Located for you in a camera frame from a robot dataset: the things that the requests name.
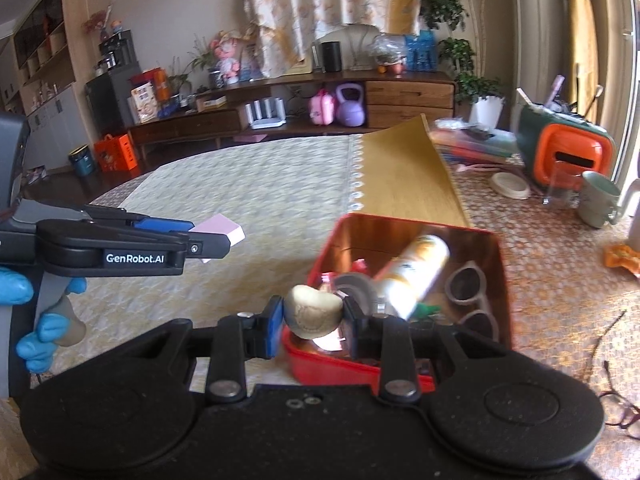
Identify dark-framed eyeglasses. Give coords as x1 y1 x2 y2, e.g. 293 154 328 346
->
582 310 640 429

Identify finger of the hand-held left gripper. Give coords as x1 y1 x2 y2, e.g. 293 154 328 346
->
85 202 196 235
180 232 232 262

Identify dark mini fridge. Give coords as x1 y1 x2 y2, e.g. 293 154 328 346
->
85 62 144 137

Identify black coffee machine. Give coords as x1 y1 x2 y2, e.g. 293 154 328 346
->
97 30 136 74

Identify white router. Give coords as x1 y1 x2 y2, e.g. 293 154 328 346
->
245 99 287 130

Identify pink doll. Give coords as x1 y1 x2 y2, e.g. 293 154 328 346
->
212 30 244 85

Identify white sunglasses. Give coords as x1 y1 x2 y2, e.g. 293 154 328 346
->
445 260 501 342

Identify clear bag of fruit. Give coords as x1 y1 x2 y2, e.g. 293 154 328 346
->
372 34 409 74

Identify beige rounded ornament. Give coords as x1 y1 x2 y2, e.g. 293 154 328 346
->
284 285 346 340

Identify wall cupboards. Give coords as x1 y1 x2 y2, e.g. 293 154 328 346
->
0 0 89 172

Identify yellow curtain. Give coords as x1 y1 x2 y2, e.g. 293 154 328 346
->
562 0 602 127

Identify orange carton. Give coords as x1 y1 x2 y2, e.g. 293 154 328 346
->
94 134 138 174

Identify potted plant patterned pot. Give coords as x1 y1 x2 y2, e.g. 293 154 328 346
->
190 35 227 90

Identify yellow wood-grain mat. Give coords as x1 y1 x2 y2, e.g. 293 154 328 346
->
359 114 472 229

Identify purple kettlebell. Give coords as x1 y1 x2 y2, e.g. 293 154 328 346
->
335 84 366 128

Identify potted green tree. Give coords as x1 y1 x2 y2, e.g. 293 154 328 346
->
420 0 507 127

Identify green mug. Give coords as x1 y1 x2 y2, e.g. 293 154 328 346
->
579 170 622 229

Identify red gift box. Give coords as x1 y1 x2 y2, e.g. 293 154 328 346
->
130 67 169 102

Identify small potted plant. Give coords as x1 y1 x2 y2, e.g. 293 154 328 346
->
167 57 194 107

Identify black speaker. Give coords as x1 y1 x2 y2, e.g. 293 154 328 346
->
320 40 343 74

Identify beige lace tablecloth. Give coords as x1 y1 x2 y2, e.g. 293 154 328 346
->
85 127 640 480

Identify white round lid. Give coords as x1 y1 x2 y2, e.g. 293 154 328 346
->
490 172 531 200

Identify printed snack bag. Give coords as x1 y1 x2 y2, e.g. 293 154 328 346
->
131 82 157 125

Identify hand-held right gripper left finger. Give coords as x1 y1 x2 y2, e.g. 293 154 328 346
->
125 296 287 403

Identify clear glass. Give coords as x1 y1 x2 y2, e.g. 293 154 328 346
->
542 165 584 209

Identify wooden TV cabinet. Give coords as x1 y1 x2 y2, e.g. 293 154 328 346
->
127 70 459 157

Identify teal bucket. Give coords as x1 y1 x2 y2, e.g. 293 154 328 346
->
68 145 96 177

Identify white standing air conditioner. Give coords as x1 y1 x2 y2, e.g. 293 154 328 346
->
510 0 567 111

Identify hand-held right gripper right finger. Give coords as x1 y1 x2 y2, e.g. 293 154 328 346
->
342 296 506 403

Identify stack of books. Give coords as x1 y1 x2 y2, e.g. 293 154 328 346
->
430 119 522 167

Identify white yellow sunscreen bottle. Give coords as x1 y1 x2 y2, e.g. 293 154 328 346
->
372 234 451 319

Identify orange green storage box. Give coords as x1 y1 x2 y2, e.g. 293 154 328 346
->
517 105 616 194

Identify pink toy case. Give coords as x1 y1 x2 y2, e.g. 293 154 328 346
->
308 89 337 126

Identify person's left hand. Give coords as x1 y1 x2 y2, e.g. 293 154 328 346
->
0 267 88 375

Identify red tin box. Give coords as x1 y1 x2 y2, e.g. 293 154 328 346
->
281 212 513 394

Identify orange snack wrapper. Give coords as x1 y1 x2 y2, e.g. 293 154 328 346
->
604 244 640 277

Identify floral cloth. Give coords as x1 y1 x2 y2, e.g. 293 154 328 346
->
245 0 427 79

